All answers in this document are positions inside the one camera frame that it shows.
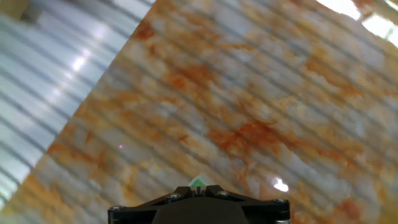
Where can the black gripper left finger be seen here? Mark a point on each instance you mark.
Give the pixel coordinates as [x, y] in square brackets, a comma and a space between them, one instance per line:
[136, 214]

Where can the green-topped pipette tip box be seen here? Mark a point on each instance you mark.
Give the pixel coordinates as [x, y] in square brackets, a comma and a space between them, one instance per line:
[197, 182]

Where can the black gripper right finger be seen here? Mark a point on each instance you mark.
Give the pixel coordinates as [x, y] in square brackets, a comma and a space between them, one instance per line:
[267, 213]

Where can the orange marble pattern mat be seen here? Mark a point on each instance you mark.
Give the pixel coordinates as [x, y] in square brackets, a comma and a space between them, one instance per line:
[248, 93]

